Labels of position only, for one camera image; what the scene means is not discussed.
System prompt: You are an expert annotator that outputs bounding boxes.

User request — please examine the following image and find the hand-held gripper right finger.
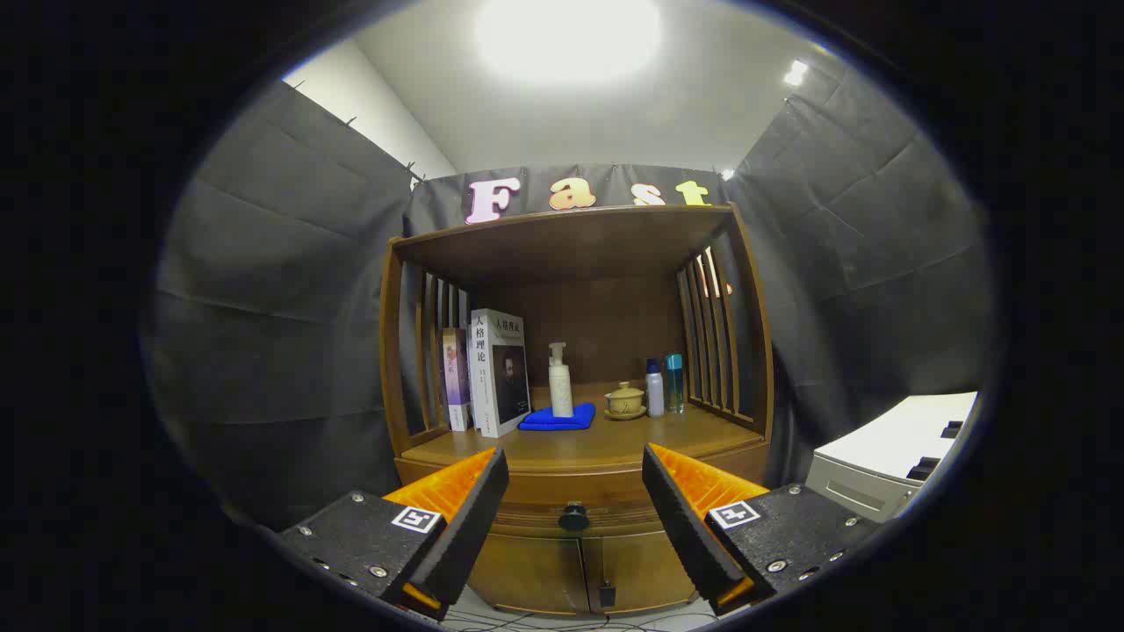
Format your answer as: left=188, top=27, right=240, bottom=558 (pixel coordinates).
left=642, top=443, right=879, bottom=617

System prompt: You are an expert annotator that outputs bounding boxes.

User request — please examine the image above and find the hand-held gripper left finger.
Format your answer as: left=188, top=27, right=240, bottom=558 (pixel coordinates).
left=277, top=446, right=510, bottom=622

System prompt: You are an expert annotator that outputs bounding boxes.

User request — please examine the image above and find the wooden drawer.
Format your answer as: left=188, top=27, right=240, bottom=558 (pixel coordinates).
left=395, top=439, right=772, bottom=536

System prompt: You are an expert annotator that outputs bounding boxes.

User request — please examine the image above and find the wooden cabinet door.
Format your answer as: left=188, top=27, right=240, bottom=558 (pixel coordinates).
left=465, top=529, right=589, bottom=614
left=580, top=529, right=703, bottom=612

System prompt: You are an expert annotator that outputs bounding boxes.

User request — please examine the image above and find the wooden countertop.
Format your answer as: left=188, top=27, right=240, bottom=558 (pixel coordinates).
left=400, top=379, right=765, bottom=470

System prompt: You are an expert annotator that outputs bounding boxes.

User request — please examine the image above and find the brown wooden cabinet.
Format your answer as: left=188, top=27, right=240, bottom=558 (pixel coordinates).
left=379, top=204, right=775, bottom=615

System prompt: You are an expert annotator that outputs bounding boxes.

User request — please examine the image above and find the blue folded cloth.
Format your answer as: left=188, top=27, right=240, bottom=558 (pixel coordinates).
left=518, top=402, right=596, bottom=432

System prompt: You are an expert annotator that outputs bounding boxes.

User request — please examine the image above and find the beige lidded tea cup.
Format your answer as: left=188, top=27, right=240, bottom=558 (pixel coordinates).
left=603, top=381, right=648, bottom=421

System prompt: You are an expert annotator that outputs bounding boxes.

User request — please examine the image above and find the thin purple book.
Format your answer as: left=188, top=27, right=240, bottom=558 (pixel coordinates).
left=442, top=327, right=475, bottom=433

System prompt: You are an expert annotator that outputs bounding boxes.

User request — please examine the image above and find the thick white book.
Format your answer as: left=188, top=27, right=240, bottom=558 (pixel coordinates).
left=470, top=308, right=532, bottom=439

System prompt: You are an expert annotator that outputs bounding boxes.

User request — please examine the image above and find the white pump bottle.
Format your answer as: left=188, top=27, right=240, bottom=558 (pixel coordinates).
left=548, top=342, right=574, bottom=419

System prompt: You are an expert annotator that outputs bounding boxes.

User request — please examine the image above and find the white and grey machine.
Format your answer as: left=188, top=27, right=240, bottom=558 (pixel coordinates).
left=804, top=391, right=978, bottom=524

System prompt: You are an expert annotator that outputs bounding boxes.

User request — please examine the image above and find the black backdrop cloth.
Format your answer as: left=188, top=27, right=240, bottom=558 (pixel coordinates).
left=145, top=66, right=998, bottom=528

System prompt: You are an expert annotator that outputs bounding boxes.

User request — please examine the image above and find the large ceiling light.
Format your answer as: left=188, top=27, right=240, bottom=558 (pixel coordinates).
left=474, top=0, right=664, bottom=87

